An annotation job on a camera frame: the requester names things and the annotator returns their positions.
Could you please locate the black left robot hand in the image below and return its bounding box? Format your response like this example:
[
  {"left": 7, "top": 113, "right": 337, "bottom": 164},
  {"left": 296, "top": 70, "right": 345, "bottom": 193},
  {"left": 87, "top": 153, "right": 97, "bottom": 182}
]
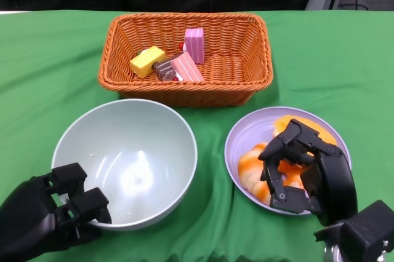
[{"left": 0, "top": 162, "right": 112, "bottom": 260}]

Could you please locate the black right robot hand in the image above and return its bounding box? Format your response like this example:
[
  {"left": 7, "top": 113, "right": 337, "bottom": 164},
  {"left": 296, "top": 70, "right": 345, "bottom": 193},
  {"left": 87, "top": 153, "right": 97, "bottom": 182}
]
[{"left": 257, "top": 119, "right": 360, "bottom": 228}]

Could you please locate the long orange bread loaf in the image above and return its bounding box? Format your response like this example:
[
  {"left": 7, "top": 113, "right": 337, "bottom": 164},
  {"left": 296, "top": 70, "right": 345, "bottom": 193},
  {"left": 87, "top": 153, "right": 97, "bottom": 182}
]
[{"left": 273, "top": 114, "right": 338, "bottom": 146}]

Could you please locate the round striped pumpkin bread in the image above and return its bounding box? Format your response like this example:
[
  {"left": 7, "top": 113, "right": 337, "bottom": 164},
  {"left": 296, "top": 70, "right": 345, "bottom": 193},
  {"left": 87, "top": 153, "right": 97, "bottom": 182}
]
[{"left": 238, "top": 141, "right": 305, "bottom": 206}]

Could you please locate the grey round bowl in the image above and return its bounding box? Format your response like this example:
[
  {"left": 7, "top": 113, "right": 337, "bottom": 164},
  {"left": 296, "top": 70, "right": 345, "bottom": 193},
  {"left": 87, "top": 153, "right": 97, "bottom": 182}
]
[{"left": 51, "top": 98, "right": 198, "bottom": 232}]

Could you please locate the pink cake with cherry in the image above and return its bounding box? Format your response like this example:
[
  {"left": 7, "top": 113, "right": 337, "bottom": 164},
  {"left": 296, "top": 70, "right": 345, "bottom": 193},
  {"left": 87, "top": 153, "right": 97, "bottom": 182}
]
[
  {"left": 171, "top": 52, "right": 206, "bottom": 84},
  {"left": 183, "top": 27, "right": 206, "bottom": 65}
]

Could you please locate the yellow layer cake slice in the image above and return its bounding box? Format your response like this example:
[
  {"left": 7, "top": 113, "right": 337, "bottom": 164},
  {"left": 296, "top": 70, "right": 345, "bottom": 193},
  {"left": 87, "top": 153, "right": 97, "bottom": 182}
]
[{"left": 129, "top": 46, "right": 167, "bottom": 79}]

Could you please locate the chocolate layer cake slice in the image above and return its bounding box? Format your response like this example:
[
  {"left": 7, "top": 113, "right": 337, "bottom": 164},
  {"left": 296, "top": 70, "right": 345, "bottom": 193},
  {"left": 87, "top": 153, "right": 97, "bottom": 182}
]
[{"left": 153, "top": 57, "right": 179, "bottom": 82}]

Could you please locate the lilac round plate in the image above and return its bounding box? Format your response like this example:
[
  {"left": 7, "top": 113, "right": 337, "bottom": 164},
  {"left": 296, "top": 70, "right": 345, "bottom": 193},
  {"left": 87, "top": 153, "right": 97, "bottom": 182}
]
[{"left": 224, "top": 106, "right": 352, "bottom": 216}]

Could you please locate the orange wicker basket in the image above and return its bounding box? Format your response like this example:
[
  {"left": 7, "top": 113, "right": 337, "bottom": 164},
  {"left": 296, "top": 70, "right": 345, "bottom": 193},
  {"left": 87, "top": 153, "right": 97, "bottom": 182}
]
[{"left": 98, "top": 12, "right": 274, "bottom": 108}]

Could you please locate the green tablecloth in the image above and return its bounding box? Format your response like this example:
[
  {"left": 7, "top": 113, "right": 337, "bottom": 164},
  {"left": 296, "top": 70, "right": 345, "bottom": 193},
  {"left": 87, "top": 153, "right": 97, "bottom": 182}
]
[{"left": 0, "top": 9, "right": 394, "bottom": 262}]

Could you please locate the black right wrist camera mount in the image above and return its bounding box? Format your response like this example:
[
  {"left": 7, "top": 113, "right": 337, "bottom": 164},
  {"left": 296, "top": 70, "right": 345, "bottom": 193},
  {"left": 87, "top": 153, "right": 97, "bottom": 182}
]
[{"left": 313, "top": 200, "right": 394, "bottom": 262}]

